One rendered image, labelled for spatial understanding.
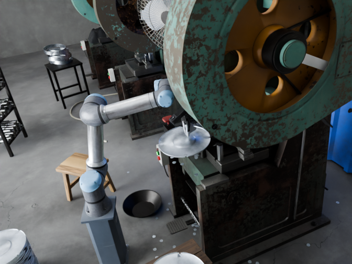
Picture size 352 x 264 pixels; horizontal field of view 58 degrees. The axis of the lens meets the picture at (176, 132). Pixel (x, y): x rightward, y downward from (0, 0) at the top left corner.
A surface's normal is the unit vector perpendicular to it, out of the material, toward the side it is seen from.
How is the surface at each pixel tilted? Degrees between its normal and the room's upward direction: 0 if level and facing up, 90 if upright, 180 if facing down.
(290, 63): 90
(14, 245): 0
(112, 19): 90
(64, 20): 90
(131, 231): 0
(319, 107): 90
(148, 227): 0
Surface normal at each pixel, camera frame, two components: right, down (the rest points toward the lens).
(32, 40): 0.37, 0.43
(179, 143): -0.15, -0.82
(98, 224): 0.09, 0.49
